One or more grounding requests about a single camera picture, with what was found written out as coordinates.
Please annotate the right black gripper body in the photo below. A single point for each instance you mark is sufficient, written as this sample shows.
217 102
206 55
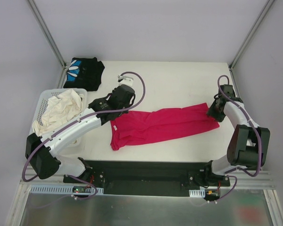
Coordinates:
215 113

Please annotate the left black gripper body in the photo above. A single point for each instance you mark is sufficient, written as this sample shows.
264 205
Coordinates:
118 112

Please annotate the pink t shirt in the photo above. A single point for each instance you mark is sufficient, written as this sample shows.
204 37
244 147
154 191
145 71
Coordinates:
140 128

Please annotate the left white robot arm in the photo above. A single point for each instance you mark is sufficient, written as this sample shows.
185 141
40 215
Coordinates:
44 153

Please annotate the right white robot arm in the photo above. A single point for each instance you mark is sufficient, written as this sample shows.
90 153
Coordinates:
248 146

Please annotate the black folded t shirt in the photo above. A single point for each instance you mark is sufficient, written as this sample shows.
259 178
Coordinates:
84 73

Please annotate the cream t shirt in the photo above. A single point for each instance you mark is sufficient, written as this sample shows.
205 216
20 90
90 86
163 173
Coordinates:
59 108

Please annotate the white plastic laundry basket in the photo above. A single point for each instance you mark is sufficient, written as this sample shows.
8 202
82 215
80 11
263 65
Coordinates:
37 113

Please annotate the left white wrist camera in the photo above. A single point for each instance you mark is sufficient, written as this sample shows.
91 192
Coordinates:
125 80

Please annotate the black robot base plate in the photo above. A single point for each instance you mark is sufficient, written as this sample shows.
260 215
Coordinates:
174 179

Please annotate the right white cable duct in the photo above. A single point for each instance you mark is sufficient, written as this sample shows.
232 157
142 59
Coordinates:
197 193

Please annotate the white cable duct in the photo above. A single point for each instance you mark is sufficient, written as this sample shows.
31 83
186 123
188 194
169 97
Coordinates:
57 189
197 193

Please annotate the right aluminium frame post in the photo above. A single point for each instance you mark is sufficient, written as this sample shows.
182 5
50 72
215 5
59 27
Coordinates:
251 33

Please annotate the aluminium frame post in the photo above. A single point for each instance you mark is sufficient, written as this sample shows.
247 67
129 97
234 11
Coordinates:
251 33
45 30

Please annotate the left white cable duct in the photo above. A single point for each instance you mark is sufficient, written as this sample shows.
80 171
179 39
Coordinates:
57 189

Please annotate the left aluminium frame post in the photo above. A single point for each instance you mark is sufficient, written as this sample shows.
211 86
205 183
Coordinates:
45 30

